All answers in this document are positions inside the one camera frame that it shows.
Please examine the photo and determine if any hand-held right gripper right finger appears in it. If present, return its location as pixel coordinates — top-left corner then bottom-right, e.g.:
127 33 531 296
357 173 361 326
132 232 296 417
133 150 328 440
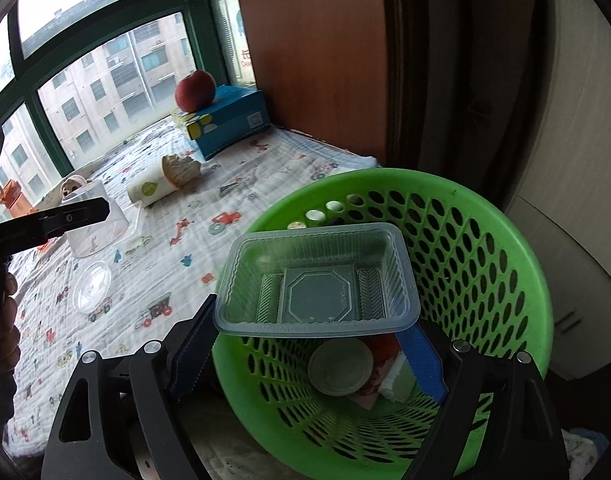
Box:
397 324 569 480

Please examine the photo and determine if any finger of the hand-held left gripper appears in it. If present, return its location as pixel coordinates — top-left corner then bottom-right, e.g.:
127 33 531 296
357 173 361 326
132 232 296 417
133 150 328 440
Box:
0 197 110 257

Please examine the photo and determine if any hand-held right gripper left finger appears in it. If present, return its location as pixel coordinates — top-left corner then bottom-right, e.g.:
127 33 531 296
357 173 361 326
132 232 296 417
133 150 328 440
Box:
42 294 218 480

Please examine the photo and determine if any clear plastic tub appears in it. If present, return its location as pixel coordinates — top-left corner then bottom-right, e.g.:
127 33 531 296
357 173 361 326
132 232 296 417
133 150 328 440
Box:
66 181 143 260

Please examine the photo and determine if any pink snack wrapper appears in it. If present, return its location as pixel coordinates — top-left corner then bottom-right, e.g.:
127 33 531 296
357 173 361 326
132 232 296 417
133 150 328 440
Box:
354 362 393 407

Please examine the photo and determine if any green plastic wastebasket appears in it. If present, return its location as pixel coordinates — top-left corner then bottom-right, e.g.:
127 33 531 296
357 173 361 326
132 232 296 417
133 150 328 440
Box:
212 167 555 480

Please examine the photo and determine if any clear rectangular plastic tray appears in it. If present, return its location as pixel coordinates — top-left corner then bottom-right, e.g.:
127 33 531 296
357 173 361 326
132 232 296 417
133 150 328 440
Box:
214 222 421 339

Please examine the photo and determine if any person's left hand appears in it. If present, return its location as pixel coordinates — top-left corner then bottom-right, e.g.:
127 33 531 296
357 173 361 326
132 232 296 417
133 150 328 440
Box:
0 272 21 376

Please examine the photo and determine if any orange water bottle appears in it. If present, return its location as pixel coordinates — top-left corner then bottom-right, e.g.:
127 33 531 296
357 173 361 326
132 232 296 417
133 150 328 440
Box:
0 182 37 219

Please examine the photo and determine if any clear round plastic lid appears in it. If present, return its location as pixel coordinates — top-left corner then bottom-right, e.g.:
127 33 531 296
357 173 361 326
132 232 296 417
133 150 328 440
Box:
72 259 113 312

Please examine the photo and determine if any paper cup with green leaf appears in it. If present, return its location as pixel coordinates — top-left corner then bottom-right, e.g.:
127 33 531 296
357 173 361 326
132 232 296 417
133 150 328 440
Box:
126 162 182 209

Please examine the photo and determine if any printed quilted blanket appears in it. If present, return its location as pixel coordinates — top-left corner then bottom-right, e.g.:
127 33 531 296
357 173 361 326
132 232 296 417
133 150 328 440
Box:
0 122 382 461

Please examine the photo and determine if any blue patterned cloth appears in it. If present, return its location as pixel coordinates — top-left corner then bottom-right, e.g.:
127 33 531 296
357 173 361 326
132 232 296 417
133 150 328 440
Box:
564 427 611 480

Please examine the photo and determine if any red apple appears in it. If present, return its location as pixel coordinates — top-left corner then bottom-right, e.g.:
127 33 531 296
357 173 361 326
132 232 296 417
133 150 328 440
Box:
174 70 218 113

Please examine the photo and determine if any blue tissue box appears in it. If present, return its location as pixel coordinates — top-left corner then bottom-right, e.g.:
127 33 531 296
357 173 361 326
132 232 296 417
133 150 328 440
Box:
171 85 273 161

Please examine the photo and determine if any window sticker poster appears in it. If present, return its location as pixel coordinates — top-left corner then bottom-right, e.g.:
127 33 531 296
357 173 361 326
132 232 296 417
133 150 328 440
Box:
220 0 257 84

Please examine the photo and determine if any brown wooden cabinet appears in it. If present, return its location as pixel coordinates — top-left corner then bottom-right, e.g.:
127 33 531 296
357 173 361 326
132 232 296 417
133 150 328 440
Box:
232 0 392 167

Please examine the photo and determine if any green window frame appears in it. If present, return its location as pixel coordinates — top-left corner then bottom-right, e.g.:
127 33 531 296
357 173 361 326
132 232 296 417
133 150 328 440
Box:
0 0 259 221

